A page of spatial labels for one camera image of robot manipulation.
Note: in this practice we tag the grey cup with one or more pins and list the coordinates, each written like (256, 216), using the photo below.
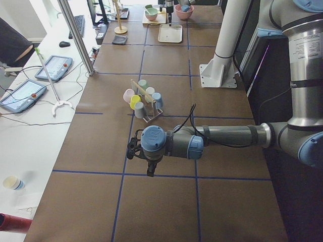
(139, 110)

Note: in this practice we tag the near teach pendant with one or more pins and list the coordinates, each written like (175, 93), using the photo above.
(23, 96)

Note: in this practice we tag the far teach pendant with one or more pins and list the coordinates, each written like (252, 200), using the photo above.
(57, 66)

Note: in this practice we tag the teach pendant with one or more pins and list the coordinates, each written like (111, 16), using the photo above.
(23, 96)
(57, 66)

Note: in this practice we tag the white pillar mount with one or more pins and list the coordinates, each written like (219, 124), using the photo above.
(219, 72)

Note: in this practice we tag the wooden stand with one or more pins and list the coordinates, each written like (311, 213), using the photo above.
(120, 29)

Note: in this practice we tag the yellow cup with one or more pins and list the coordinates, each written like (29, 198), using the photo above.
(134, 99)

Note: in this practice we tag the paper cup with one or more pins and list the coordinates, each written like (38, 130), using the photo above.
(13, 183)

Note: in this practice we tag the black computer mouse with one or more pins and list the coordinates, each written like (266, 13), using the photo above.
(63, 44)

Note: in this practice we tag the red cylinder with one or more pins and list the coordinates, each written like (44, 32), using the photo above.
(14, 224)

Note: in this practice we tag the white grabber stick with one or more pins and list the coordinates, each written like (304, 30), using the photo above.
(43, 74)

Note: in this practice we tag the pink cup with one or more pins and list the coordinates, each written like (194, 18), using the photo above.
(128, 95)

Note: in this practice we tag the large pink bowl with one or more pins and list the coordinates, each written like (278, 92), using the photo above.
(184, 12)

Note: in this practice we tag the white cup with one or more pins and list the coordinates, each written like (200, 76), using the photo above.
(150, 91)

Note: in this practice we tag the white wire cup rack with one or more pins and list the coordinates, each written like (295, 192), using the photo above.
(152, 112)

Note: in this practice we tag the aluminium frame post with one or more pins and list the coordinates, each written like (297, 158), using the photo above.
(68, 15)

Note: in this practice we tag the cream rabbit tray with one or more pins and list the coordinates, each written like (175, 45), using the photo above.
(170, 34)

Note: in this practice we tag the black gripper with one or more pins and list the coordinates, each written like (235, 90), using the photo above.
(151, 163)
(168, 5)

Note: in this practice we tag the person in dark clothes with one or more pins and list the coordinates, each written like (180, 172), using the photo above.
(16, 50)

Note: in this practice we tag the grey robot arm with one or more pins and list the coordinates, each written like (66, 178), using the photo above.
(300, 136)
(171, 2)

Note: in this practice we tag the green cup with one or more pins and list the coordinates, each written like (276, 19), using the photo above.
(143, 84)

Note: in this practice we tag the black keyboard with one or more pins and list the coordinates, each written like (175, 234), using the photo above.
(80, 23)

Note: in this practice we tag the folded grey cloth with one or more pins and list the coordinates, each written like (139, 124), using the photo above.
(119, 40)

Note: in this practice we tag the green bowl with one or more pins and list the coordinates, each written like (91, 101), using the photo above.
(150, 10)

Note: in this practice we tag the light blue cup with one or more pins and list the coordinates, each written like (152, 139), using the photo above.
(158, 98)

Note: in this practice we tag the wooden cutting board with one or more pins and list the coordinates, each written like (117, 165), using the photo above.
(160, 19)

